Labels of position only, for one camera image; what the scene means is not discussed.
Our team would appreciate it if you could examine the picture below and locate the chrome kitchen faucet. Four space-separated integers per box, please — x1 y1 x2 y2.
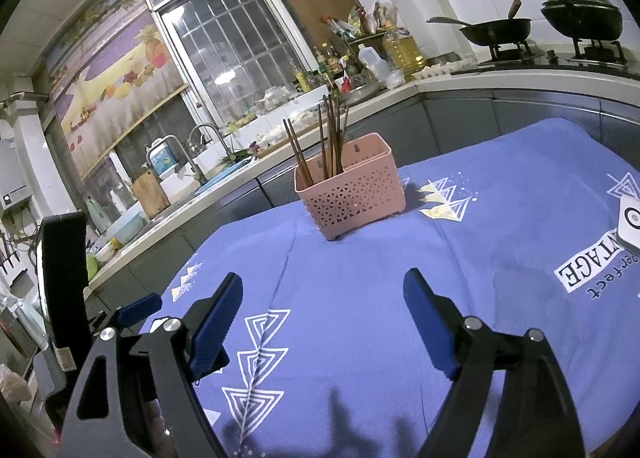
145 134 207 185

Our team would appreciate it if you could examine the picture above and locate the barred kitchen window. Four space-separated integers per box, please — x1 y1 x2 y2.
158 0 314 126

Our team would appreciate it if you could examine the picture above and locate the wooden cutting board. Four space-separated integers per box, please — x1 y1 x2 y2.
132 170 170 220

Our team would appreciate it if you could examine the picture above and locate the white tag on table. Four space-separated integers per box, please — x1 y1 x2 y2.
616 195 640 256

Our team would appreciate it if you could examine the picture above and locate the pink perforated utensil basket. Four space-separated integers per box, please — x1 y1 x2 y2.
294 132 406 240

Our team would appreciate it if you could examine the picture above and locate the white plastic jug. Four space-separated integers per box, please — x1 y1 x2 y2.
358 44 390 83

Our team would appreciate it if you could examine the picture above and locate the yellow cooking oil bottle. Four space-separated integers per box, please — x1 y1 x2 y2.
383 27 426 77

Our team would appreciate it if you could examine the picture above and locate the black wok on stove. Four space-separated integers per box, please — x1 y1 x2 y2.
426 0 532 48

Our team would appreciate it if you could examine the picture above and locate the lidded black pot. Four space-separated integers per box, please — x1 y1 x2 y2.
540 0 623 42

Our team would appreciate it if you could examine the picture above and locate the fruit wall poster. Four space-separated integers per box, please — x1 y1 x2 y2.
46 0 186 178

